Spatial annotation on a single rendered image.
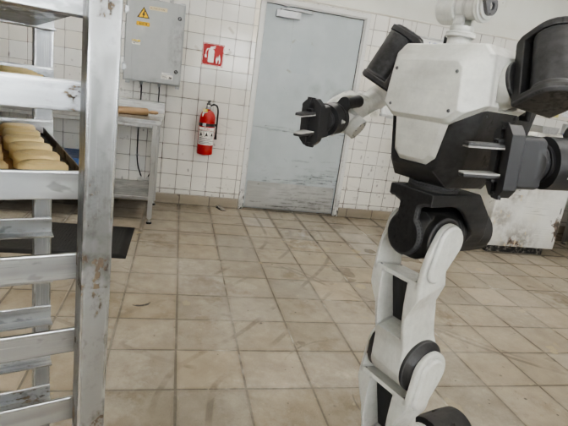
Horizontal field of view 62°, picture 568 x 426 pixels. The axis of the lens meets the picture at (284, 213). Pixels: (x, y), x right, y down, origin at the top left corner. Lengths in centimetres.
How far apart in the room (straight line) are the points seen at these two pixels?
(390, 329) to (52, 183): 94
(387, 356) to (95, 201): 95
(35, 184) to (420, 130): 79
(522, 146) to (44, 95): 68
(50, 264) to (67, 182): 9
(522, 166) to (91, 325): 67
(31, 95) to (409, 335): 99
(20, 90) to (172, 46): 405
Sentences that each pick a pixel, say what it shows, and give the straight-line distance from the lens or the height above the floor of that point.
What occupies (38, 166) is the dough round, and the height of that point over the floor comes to 115.
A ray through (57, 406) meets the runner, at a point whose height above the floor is 88.
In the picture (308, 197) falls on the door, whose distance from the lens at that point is 509.
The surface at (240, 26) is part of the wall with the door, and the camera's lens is 479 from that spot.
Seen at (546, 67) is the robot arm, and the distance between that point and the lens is 101.
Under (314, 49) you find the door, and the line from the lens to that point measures 495.
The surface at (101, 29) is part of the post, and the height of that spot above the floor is 130.
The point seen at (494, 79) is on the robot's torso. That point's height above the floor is 134.
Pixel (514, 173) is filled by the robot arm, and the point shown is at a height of 119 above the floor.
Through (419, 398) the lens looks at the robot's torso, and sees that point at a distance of 131.
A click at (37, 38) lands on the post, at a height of 129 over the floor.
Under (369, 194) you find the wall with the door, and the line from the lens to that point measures 528.
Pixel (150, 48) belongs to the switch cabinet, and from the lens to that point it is 455.
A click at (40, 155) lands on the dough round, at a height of 115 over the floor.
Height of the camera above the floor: 127
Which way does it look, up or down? 15 degrees down
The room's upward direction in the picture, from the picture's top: 8 degrees clockwise
